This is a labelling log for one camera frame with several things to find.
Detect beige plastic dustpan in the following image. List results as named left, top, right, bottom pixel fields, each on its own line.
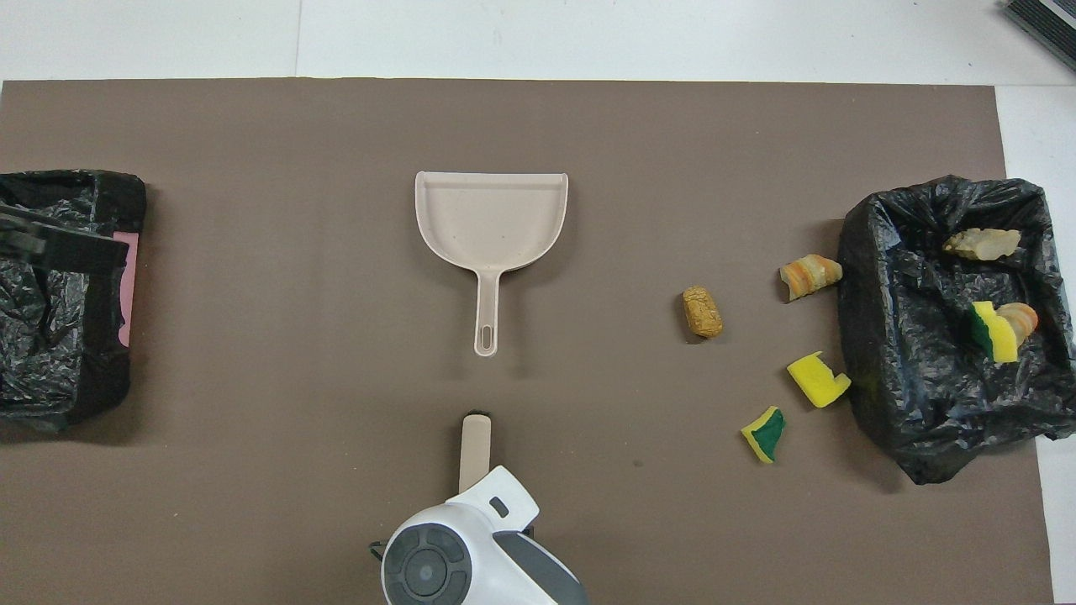
left=414, top=171, right=569, bottom=358

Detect beige hand brush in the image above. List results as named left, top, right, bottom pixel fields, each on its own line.
left=458, top=412, right=493, bottom=494

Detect brown bread roll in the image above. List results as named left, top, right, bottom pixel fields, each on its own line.
left=682, top=287, right=724, bottom=339

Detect small green yellow sponge piece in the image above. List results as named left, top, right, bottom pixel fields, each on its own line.
left=741, top=406, right=787, bottom=465

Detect orange striped croissant piece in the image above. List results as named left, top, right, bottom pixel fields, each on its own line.
left=779, top=254, right=843, bottom=302

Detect yellow notched sponge piece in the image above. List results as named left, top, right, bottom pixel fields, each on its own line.
left=787, top=351, right=852, bottom=409

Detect pale flaky bread piece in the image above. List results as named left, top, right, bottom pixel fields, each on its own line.
left=943, top=228, right=1022, bottom=260

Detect large green yellow sponge piece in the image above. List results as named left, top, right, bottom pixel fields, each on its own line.
left=971, top=301, right=1020, bottom=364

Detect golden croissant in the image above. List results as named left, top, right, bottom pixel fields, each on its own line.
left=996, top=302, right=1040, bottom=345

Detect black bag lined pink bin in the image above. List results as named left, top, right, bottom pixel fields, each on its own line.
left=0, top=170, right=148, bottom=434

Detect brown table mat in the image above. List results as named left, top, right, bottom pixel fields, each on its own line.
left=0, top=78, right=1056, bottom=605

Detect dark ribbed panel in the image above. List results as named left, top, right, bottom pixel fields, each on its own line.
left=1005, top=0, right=1076, bottom=72

